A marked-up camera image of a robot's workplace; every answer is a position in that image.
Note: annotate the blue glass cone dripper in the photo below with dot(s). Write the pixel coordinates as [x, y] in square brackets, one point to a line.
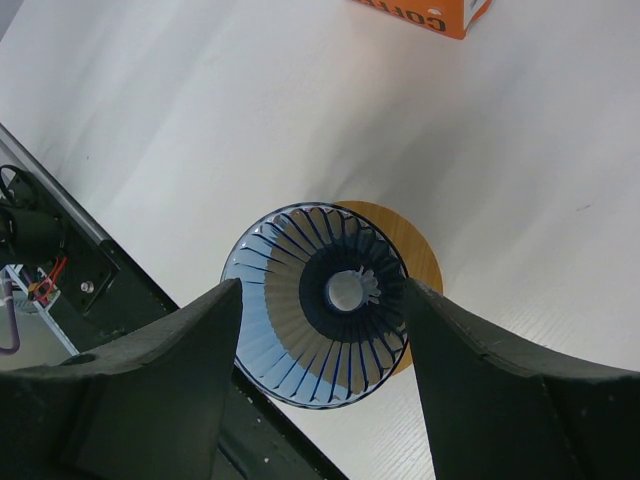
[322, 291]

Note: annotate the orange coffee filter box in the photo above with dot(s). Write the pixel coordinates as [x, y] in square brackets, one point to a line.
[450, 18]

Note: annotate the aluminium front frame rail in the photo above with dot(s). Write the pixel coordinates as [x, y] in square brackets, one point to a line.
[60, 200]

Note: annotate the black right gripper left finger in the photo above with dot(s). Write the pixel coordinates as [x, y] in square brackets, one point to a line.
[148, 405]

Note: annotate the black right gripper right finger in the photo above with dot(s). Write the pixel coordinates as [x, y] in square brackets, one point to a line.
[498, 406]

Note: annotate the wooden ring dripper holder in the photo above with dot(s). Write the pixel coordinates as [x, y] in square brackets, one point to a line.
[417, 254]

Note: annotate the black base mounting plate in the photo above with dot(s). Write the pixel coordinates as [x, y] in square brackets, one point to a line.
[95, 294]

